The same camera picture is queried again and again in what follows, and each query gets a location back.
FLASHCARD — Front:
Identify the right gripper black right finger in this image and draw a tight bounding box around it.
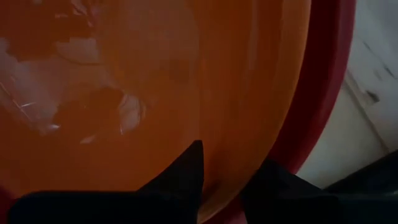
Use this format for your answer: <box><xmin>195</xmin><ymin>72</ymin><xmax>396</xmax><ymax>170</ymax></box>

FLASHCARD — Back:
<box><xmin>241</xmin><ymin>158</ymin><xmax>398</xmax><ymax>224</ymax></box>

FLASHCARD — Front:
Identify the orange plastic bowl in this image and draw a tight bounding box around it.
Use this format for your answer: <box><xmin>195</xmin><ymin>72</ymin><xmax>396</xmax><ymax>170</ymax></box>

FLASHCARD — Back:
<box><xmin>0</xmin><ymin>0</ymin><xmax>312</xmax><ymax>224</ymax></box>

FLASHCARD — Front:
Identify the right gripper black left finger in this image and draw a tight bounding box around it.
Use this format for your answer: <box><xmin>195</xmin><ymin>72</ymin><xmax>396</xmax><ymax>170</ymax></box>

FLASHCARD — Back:
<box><xmin>9</xmin><ymin>139</ymin><xmax>205</xmax><ymax>224</ymax></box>

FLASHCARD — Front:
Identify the large red plastic bowl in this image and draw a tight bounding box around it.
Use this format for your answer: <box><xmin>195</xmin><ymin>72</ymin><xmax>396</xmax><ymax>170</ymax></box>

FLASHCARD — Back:
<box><xmin>0</xmin><ymin>0</ymin><xmax>357</xmax><ymax>224</ymax></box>

